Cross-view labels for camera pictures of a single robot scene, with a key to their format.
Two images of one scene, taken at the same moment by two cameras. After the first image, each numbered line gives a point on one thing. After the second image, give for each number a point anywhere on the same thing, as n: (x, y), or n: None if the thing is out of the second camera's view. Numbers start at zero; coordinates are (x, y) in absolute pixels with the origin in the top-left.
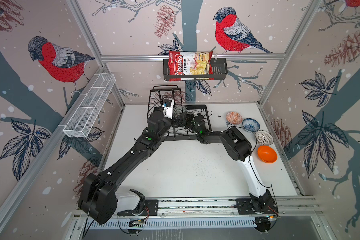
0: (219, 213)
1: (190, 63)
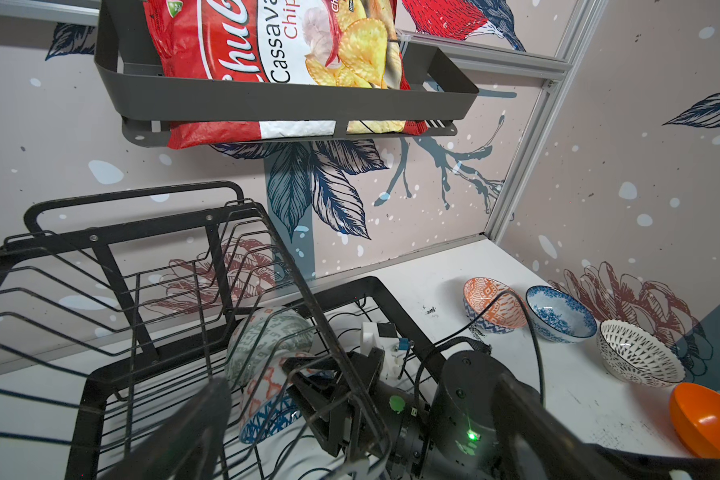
0: None
1: (347, 44)
